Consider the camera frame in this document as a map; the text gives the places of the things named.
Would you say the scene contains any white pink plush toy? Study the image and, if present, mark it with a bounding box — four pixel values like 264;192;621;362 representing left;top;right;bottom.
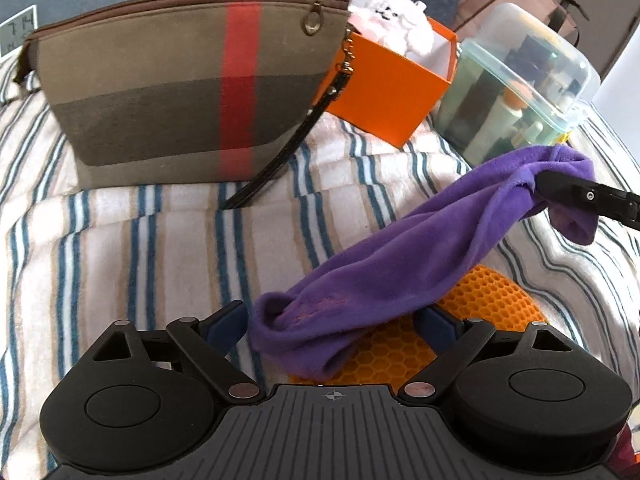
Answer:
348;0;435;56

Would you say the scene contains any purple fleece cloth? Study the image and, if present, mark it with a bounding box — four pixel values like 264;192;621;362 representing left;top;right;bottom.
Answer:
248;145;598;380

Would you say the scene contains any striped blanket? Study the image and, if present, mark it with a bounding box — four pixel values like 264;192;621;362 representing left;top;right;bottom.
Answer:
1;56;639;479

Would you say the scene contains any clear plastic storage box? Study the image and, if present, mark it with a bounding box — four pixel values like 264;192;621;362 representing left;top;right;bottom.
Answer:
434;3;601;167

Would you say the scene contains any brown plaid zipper pouch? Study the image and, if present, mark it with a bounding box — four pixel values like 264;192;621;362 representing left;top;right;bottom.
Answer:
14;0;352;209

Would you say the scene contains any white digital clock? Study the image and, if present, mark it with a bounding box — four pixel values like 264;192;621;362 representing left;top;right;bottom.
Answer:
0;4;39;60

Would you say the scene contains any orange silicone honeycomb mat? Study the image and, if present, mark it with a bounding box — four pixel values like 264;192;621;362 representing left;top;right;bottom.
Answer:
290;263;550;395

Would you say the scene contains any orange cardboard box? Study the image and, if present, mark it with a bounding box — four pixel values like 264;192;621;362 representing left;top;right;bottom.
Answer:
328;0;457;148

